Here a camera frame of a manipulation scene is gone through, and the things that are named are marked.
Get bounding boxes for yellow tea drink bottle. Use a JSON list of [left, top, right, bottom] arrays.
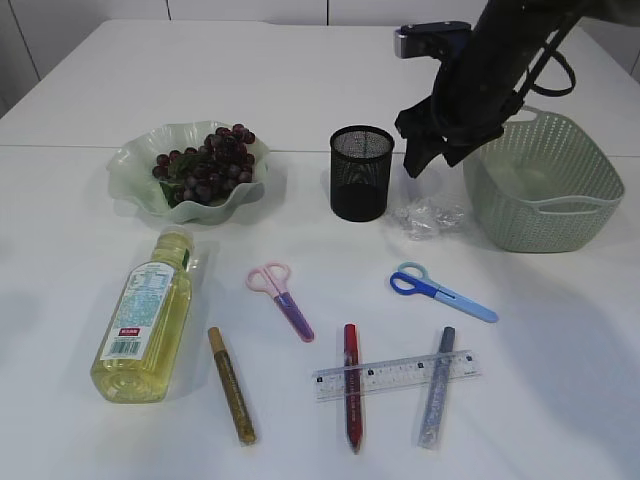
[[90, 226, 194, 404]]

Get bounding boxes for red glitter pen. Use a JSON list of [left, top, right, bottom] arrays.
[[344, 324, 363, 454]]

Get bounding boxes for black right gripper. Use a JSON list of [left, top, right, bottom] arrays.
[[395, 32, 517, 179]]

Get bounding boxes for purple grape bunch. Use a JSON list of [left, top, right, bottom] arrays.
[[151, 124, 256, 208]]

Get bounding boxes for gold glitter pen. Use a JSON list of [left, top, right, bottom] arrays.
[[207, 327, 257, 445]]

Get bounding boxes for clear plastic ruler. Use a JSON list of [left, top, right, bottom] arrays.
[[312, 350, 481, 402]]

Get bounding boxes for green woven plastic basket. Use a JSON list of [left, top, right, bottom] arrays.
[[463, 107, 625, 253]]

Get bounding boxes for silver blue glitter pen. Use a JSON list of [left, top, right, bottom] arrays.
[[418, 326, 455, 449]]

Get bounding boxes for black mesh pen holder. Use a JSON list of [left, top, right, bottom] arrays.
[[330, 125, 395, 222]]

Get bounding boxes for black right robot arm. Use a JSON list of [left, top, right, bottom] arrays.
[[395, 1, 639, 178]]

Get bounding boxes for pink purple scissors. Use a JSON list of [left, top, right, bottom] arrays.
[[246, 262, 315, 343]]

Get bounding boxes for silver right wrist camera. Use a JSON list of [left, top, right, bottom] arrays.
[[394, 21, 472, 61]]

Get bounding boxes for clear plastic sheet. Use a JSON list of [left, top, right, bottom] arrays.
[[391, 199, 467, 241]]

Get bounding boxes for blue scissors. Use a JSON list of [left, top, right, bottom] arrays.
[[389, 262, 499, 323]]

